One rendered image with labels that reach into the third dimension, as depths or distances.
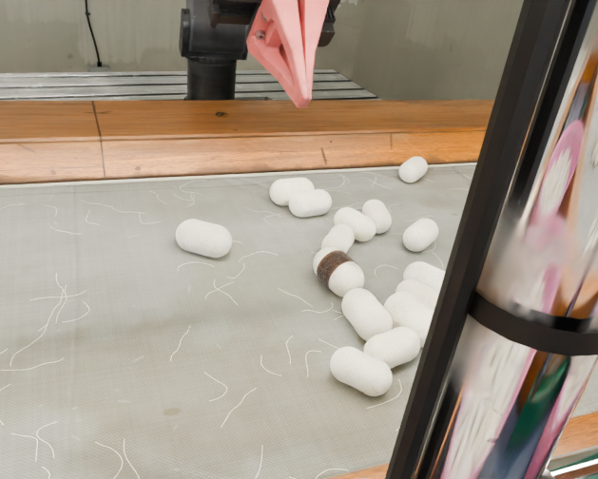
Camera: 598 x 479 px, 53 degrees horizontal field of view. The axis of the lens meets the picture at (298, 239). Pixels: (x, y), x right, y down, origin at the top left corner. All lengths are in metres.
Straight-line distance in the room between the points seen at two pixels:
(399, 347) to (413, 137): 0.30
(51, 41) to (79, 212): 1.99
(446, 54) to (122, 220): 1.96
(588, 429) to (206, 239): 0.23
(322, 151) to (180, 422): 0.31
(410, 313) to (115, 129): 0.29
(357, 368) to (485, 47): 1.91
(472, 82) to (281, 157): 1.72
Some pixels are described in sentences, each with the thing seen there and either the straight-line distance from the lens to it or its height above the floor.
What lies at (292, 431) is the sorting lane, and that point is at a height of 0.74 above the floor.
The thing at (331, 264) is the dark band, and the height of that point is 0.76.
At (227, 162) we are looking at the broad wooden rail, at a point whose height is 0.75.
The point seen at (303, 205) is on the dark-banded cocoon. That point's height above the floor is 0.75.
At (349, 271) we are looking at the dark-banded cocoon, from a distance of 0.35.
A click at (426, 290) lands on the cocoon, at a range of 0.35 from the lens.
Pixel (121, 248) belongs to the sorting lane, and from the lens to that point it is 0.39.
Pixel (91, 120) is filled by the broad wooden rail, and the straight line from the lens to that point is 0.52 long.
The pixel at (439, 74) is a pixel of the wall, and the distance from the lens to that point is 2.33.
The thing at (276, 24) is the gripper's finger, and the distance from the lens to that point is 0.45.
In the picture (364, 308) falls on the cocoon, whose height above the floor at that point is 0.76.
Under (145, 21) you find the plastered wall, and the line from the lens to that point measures 2.43.
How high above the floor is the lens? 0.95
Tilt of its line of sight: 31 degrees down
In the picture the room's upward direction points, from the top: 8 degrees clockwise
